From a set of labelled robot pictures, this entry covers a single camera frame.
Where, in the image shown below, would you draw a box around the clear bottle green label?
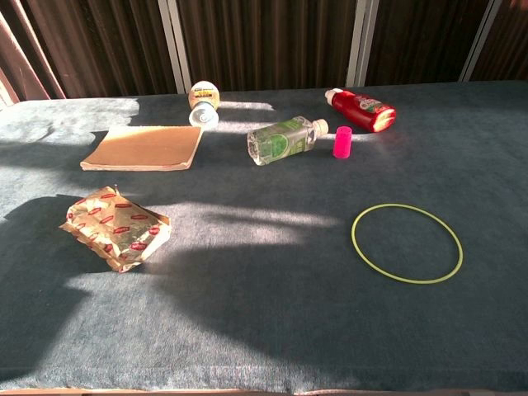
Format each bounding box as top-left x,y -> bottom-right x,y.
246,115 -> 330,167

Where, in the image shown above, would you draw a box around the pink plastic cylinder cap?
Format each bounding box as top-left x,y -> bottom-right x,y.
332,125 -> 354,159

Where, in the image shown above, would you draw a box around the blue felt table cover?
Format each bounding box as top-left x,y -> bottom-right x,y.
0,80 -> 528,393

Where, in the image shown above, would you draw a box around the white squeeze bottle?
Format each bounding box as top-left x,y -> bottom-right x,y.
188,80 -> 222,128

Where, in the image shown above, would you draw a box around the brown paper notebook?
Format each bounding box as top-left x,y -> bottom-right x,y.
79,125 -> 205,172

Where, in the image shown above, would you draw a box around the red sauce bottle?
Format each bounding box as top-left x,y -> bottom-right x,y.
324,87 -> 398,134

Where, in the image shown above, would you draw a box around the gold snack packet red logos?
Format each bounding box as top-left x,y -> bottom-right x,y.
59,185 -> 172,274

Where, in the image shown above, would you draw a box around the dark brown curtain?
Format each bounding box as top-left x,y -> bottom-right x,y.
0,0 -> 528,108

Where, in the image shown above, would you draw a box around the white frame post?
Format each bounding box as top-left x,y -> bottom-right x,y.
345,0 -> 380,87
158,0 -> 193,95
459,0 -> 512,83

